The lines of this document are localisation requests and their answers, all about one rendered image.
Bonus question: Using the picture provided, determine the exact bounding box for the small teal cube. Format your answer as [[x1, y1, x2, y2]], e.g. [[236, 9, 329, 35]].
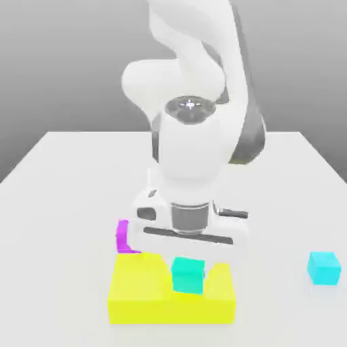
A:
[[171, 256, 206, 295]]

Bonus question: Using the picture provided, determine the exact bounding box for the large yellow box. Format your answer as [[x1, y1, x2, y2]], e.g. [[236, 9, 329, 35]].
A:
[[107, 251, 237, 325]]

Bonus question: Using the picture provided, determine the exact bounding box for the small magenta cube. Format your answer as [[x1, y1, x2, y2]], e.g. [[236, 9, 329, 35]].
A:
[[116, 220, 142, 255]]

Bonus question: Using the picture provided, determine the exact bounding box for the small cyan cube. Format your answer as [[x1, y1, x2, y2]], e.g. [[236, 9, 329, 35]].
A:
[[306, 251, 342, 286]]

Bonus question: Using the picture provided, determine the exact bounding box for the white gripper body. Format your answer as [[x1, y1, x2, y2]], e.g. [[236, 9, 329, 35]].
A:
[[127, 216, 251, 266]]

